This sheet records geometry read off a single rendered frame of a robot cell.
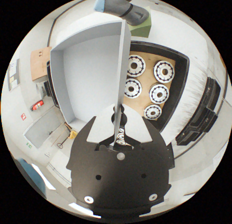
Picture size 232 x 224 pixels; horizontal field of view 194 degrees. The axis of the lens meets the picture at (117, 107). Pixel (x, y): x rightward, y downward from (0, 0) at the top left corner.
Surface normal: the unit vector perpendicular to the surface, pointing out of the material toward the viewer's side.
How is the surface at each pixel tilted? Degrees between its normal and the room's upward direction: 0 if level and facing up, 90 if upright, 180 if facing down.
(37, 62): 79
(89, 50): 2
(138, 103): 0
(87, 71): 2
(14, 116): 90
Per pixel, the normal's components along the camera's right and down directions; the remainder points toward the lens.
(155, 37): -0.29, 0.51
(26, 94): 0.96, 0.22
